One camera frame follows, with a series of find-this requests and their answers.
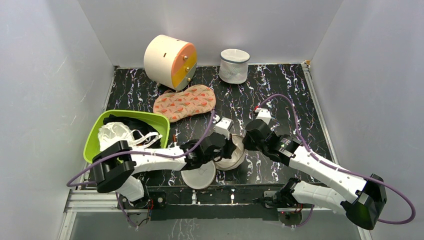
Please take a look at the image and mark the round white mesh laundry bag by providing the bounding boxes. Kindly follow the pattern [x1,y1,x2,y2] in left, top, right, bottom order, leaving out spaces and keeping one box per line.
[180,134,246,190]

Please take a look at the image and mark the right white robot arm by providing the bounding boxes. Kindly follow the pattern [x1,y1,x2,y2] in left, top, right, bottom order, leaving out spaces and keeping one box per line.
[242,119,387,230]

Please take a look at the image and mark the purple cable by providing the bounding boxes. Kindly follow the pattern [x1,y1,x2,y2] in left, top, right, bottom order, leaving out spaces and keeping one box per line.
[66,109,220,229]
[254,93,417,225]

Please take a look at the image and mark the white mesh cylinder basket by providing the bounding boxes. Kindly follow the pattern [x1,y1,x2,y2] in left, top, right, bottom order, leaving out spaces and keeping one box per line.
[218,48,251,84]

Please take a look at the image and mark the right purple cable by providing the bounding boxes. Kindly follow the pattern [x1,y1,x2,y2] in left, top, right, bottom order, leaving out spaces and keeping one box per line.
[254,93,417,225]

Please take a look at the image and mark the white bra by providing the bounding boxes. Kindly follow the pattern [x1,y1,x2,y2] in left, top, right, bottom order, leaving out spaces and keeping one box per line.
[97,122,163,151]

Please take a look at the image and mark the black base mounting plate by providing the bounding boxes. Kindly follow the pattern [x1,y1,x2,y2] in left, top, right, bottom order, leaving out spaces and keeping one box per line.
[117,183,316,222]

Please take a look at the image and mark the round cream drawer box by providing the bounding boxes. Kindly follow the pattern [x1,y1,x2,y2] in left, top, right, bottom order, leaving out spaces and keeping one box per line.
[143,34,198,91]

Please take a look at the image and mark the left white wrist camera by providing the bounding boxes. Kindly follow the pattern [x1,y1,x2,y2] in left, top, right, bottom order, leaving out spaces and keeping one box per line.
[213,117,234,140]

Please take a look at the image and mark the black clothing in basin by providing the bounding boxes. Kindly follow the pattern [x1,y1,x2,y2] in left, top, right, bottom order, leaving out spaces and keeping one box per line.
[103,114,161,149]

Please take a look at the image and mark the green plastic basin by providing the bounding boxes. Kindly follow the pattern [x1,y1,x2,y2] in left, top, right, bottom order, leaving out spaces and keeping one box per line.
[83,109,170,164]

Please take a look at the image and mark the floral pink mesh pouch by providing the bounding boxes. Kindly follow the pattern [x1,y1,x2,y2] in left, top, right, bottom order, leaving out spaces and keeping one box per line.
[153,84,217,123]

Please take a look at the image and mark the red white marker pen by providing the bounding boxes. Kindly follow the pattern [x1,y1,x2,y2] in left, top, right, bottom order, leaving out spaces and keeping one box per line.
[172,134,178,147]

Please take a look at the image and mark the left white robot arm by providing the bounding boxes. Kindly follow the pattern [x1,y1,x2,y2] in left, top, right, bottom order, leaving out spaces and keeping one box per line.
[92,132,245,208]

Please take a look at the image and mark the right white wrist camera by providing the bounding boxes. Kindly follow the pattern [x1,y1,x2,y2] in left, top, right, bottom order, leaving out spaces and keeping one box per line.
[254,107,272,126]

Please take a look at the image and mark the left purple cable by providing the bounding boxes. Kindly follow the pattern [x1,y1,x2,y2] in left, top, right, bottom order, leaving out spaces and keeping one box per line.
[66,109,220,229]

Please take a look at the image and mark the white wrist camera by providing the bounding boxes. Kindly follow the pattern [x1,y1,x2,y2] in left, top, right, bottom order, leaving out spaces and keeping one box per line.
[213,117,234,140]
[254,107,272,126]

